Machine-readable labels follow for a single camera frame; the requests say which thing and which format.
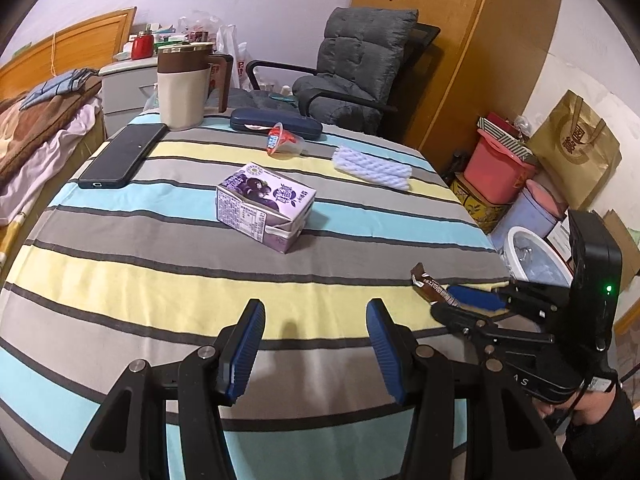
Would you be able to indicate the purple drink carton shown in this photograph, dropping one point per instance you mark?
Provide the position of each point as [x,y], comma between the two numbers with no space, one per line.
[260,195]

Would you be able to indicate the pink bed sheet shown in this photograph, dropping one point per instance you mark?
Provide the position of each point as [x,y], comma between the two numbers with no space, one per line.
[45,170]

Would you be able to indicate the brown patterned blanket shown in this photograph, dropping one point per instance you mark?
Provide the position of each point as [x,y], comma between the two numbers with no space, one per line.
[30,125]

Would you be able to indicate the white foam net sleeve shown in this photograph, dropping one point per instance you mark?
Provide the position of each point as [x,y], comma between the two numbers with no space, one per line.
[370,165]

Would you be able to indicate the folded blue cloth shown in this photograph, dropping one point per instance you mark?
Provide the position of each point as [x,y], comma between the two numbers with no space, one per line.
[65,85]

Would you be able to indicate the red jar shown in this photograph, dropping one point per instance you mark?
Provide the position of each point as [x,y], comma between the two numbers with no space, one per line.
[142,46]

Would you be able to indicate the striped gift box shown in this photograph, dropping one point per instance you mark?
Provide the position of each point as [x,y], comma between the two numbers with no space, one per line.
[500,132]

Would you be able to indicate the black smartphone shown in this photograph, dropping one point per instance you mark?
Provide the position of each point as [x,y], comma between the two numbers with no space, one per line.
[120,155]

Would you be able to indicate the tan paper gift bag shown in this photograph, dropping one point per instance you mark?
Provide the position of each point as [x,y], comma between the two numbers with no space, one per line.
[575,155]

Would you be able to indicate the brown snack wrapper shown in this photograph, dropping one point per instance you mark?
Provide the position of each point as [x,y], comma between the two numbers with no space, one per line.
[430,285]

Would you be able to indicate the wooden bed headboard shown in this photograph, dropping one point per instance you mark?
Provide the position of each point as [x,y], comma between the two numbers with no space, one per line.
[100,35]

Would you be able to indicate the white nightstand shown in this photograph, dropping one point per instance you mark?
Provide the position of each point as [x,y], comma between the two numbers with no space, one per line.
[125,90]

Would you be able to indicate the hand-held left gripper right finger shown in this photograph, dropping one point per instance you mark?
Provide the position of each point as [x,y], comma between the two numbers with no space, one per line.
[385,350]

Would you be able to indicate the pink plastic bucket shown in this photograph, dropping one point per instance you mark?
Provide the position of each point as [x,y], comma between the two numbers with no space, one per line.
[495,170]

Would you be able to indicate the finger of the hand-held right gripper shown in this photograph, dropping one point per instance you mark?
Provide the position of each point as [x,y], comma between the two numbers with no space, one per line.
[460,317]
[475,297]

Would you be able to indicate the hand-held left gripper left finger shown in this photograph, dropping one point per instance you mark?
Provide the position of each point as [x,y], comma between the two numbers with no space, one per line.
[245,345]

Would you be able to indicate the wooden wardrobe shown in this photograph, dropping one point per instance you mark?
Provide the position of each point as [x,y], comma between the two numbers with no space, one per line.
[475,35]

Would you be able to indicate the dark blue glasses case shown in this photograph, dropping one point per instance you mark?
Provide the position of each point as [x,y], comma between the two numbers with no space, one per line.
[290,122]

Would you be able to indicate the person's right hand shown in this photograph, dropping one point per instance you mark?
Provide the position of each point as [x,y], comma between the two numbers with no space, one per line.
[597,407]

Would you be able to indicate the beige jug brown lid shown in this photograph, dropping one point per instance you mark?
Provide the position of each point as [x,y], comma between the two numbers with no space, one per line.
[182,95]

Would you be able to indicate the yellow patterned tin box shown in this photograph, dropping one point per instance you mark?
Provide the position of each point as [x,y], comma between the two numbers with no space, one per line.
[480,210]

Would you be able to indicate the white trash bin clear bag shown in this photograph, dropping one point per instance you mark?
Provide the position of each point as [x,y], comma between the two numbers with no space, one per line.
[510,245]

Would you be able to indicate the grey cushioned armchair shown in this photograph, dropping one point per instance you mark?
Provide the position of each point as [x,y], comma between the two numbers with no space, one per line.
[280,65]

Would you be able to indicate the grey quilted chair cushion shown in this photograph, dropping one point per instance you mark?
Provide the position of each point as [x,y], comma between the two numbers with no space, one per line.
[360,55]

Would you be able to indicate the lavender bucket pink lid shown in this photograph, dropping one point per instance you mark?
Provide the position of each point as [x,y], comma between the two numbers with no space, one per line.
[525,210]

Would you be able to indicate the clear jelly cup red lid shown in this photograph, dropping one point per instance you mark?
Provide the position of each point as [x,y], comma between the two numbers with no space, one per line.
[280,140]

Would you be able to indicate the brown cardboard sheet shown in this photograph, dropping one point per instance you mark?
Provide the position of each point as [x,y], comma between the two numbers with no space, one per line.
[620,230]

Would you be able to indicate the white plastic bag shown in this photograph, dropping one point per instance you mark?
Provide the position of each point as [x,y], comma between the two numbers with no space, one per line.
[230,42]

